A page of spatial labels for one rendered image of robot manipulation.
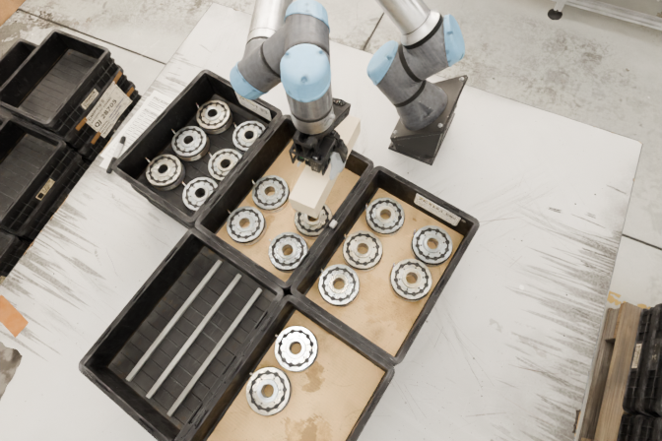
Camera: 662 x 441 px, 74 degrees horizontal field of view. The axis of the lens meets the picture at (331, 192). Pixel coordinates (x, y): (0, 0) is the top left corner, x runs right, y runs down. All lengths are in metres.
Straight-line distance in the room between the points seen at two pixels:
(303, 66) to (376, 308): 0.67
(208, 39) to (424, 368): 1.35
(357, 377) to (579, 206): 0.83
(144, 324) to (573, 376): 1.10
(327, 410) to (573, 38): 2.38
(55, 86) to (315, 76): 1.71
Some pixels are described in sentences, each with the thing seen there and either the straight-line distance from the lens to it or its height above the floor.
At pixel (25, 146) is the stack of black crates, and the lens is 2.31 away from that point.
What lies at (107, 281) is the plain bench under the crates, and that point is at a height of 0.70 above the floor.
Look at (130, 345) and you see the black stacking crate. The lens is 1.27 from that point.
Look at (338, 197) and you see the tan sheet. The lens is 1.23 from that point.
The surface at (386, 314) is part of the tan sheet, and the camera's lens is 1.14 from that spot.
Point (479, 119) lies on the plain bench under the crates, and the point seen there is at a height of 0.70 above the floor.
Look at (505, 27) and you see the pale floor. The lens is 2.84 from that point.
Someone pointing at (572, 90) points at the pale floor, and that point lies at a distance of 2.68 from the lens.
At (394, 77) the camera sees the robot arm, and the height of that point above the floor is 0.99.
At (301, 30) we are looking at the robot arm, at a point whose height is 1.42.
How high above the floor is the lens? 1.96
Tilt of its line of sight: 66 degrees down
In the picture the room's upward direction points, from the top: 8 degrees counter-clockwise
